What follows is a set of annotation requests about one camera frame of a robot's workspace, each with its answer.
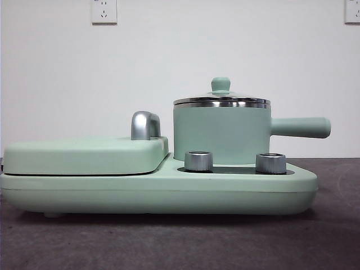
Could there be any glass lid with green knob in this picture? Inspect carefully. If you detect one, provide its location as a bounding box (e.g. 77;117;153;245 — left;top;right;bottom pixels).
173;77;272;105

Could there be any silver control knob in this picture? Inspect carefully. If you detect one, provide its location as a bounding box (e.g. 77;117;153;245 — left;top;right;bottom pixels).
255;152;287;174
184;151;214;172

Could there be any green breakfast machine base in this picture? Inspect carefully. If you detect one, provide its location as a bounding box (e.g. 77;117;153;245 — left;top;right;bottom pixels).
0;157;320;219

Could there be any green hinged griddle cover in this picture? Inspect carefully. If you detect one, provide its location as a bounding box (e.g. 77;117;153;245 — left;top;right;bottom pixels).
2;135;169;176

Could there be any silver griddle cover handle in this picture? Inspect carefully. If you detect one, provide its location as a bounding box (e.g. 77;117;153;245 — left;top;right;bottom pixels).
130;111;163;141

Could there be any green pot with handle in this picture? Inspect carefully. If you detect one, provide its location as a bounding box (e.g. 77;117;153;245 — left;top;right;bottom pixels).
172;102;331;165

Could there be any white wall socket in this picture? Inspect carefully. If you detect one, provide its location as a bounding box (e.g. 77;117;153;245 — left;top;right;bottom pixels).
344;0;360;25
90;0;118;26

